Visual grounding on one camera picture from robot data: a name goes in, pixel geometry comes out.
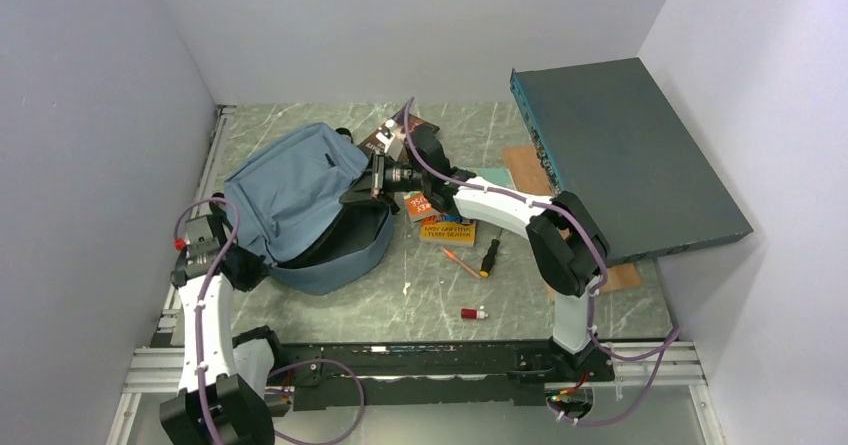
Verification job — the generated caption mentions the orange pencil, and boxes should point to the orange pencil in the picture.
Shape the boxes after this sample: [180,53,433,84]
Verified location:
[441,247,482,279]

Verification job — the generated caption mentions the orange green Treehouse book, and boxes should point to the orange green Treehouse book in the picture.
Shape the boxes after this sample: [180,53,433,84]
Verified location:
[404,192,441,223]

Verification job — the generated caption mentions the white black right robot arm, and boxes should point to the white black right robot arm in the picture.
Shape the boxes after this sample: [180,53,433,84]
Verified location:
[341,128,608,380]

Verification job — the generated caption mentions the yellow teal picture book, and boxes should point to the yellow teal picture book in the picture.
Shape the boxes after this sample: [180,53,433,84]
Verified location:
[470,167,516,190]

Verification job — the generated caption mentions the blue student backpack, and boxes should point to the blue student backpack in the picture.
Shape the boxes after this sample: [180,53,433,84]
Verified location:
[223,123,394,296]

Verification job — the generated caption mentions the brown wooden board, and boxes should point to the brown wooden board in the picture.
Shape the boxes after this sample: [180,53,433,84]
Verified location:
[501,146,643,294]

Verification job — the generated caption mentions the dark Three Days book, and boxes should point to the dark Three Days book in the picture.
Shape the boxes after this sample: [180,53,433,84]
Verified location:
[356,114,441,162]

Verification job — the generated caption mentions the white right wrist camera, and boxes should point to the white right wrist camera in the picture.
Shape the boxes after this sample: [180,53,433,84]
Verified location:
[375,119,404,161]

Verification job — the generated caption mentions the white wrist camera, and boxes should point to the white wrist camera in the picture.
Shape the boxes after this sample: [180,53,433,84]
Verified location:
[174,215,213,266]
[375,119,404,161]

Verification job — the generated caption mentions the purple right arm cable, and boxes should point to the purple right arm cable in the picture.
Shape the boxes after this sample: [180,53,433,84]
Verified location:
[402,97,681,429]

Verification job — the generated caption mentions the orange blue Treehouse book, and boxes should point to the orange blue Treehouse book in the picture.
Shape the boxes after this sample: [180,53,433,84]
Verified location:
[419,215,477,247]

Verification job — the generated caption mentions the yellow black screwdriver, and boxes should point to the yellow black screwdriver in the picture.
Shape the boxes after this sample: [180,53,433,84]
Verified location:
[479,228,504,278]

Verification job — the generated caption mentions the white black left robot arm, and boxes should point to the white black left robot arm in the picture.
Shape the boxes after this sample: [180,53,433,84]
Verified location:
[159,194,288,444]

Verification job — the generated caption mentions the dark teal network switch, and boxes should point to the dark teal network switch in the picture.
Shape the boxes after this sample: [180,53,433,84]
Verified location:
[510,58,753,266]

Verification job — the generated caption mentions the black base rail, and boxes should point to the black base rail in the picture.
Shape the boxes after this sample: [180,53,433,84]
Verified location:
[268,339,615,411]

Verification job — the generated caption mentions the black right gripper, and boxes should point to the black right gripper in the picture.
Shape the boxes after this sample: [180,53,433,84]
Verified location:
[340,150,430,206]

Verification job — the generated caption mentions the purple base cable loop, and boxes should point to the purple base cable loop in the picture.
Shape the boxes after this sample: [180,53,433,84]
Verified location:
[264,359,366,445]

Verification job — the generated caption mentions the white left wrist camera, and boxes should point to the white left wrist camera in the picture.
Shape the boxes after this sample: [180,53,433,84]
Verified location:
[174,215,213,266]

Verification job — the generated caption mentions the small red white tube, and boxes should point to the small red white tube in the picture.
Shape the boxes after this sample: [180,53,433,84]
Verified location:
[460,308,488,320]

